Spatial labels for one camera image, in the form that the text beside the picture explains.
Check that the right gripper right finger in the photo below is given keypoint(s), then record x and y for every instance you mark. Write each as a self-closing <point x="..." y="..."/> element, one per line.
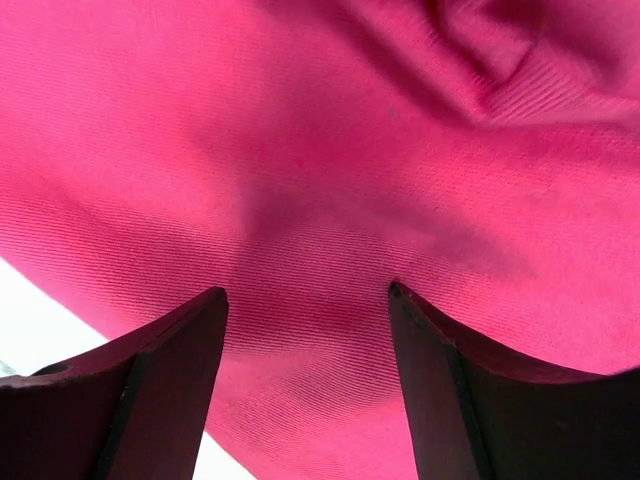
<point x="478" y="409"/>

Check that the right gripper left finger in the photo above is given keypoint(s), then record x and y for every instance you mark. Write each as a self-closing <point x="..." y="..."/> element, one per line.
<point x="133" y="408"/>

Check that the magenta trousers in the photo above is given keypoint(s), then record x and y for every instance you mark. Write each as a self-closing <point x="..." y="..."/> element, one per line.
<point x="303" y="155"/>

